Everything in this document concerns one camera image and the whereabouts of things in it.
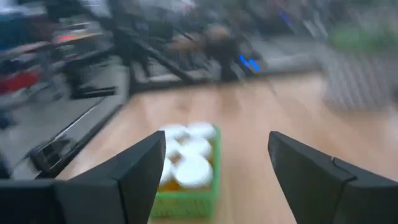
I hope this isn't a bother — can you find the green plastic basket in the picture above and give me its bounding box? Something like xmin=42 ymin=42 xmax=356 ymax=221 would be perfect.
xmin=150 ymin=123 xmax=222 ymax=218

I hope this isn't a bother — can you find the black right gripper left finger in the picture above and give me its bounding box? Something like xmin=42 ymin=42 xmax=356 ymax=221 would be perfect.
xmin=0 ymin=130 xmax=167 ymax=224

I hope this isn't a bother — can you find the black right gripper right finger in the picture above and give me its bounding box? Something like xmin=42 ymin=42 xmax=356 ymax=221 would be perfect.
xmin=267 ymin=131 xmax=398 ymax=224

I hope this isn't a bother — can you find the orange pill bottle white cap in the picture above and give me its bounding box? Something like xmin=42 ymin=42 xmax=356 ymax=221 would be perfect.
xmin=174 ymin=154 xmax=215 ymax=191
xmin=164 ymin=139 xmax=184 ymax=159
xmin=182 ymin=138 xmax=214 ymax=159
xmin=186 ymin=121 xmax=218 ymax=140
xmin=159 ymin=124 xmax=189 ymax=141
xmin=158 ymin=157 xmax=181 ymax=192

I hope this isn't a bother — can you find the potted green succulent plant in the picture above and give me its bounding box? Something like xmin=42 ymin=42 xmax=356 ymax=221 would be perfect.
xmin=322 ymin=18 xmax=398 ymax=111

